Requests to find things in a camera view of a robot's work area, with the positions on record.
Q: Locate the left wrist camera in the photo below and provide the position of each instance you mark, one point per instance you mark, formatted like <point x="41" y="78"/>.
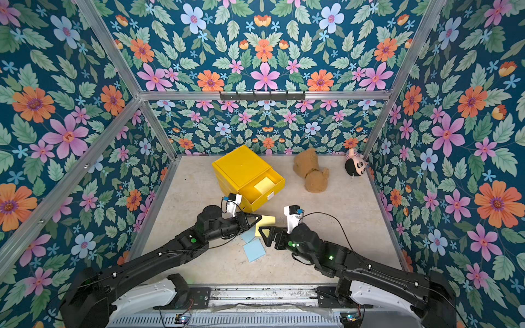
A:
<point x="232" y="202"/>

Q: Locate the lower blue sticky note pad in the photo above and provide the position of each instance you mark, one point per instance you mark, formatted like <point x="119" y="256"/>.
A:
<point x="254" y="250"/>

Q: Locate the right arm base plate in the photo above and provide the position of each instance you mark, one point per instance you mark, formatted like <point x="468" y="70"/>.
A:
<point x="332" y="297"/>

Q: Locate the upper blue sticky note pad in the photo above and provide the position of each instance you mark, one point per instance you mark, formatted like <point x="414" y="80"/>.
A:
<point x="249" y="235"/>

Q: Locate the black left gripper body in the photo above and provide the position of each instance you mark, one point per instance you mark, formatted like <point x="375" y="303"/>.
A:
<point x="240" y="227"/>

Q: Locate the yellow plastic drawer cabinet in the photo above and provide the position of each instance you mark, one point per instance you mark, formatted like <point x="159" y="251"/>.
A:
<point x="237" y="168"/>

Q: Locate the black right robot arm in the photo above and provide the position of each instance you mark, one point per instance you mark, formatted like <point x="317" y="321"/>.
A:
<point x="364" y="282"/>

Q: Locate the yellow sticky note pad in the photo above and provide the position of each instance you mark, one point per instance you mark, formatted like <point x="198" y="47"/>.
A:
<point x="265" y="222"/>
<point x="265" y="185"/>

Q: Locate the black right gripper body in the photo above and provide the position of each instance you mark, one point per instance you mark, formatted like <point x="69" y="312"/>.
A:
<point x="279" y="236"/>

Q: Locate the yellow top drawer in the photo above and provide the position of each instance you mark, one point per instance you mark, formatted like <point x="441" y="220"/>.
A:
<point x="252" y="199"/>

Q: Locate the brown teddy bear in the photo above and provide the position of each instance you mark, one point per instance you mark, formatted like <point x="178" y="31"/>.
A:
<point x="306" y="166"/>

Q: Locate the pink black plush toy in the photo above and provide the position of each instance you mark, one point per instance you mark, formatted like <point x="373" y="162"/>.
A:
<point x="355" y="164"/>

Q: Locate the blue sticky note pad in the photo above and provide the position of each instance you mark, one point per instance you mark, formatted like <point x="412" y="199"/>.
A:
<point x="249" y="235"/>
<point x="254" y="250"/>

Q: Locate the black wall hook rail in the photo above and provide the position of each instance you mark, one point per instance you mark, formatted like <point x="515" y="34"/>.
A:
<point x="262" y="96"/>

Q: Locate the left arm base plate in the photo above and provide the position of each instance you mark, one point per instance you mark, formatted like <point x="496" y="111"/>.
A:
<point x="196" y="298"/>

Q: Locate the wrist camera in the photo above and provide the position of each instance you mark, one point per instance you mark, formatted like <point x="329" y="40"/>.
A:
<point x="232" y="202"/>
<point x="294" y="214"/>

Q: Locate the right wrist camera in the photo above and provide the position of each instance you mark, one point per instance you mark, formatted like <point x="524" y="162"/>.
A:
<point x="294" y="214"/>

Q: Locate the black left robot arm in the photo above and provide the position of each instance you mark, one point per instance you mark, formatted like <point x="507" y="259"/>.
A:
<point x="97" y="298"/>

